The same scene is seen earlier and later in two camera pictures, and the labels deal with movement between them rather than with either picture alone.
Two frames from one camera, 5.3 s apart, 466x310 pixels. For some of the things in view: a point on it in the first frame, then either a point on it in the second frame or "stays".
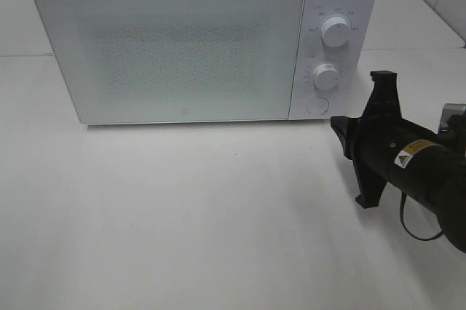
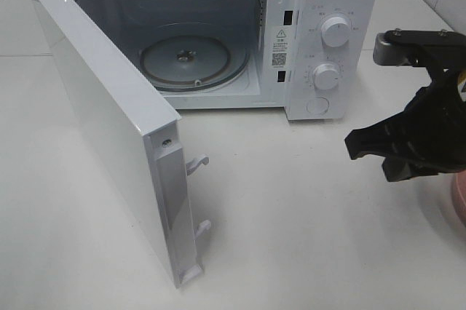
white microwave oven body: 158,42 stays
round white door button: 317,105 stays
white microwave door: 172,51 to 139,124
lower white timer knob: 325,76 stays
